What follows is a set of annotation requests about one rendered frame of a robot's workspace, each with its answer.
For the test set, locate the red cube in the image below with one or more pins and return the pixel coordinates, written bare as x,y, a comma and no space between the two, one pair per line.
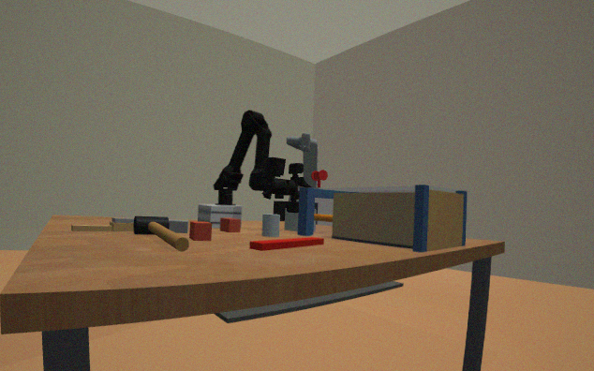
230,225
200,231

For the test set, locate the red flat bar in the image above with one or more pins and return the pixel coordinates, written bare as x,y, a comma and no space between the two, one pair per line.
278,244

